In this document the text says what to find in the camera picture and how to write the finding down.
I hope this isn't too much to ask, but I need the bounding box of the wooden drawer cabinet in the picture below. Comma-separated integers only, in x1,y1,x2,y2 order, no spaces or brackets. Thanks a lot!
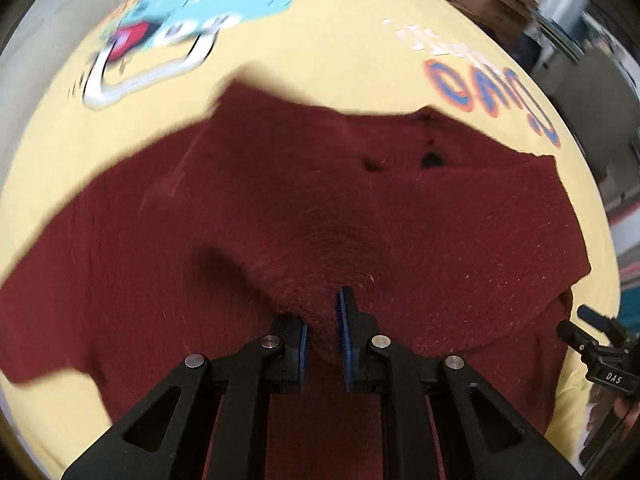
448,0,538,47

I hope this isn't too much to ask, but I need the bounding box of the yellow dinosaur print bedspread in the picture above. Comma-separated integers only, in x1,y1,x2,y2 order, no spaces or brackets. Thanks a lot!
1,0,620,479

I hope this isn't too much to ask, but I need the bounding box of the dark red knit sweater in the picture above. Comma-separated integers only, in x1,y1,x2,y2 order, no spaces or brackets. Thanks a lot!
1,83,590,479

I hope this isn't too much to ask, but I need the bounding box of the grey green chair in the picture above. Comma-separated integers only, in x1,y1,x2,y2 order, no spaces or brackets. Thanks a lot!
550,49,639,182

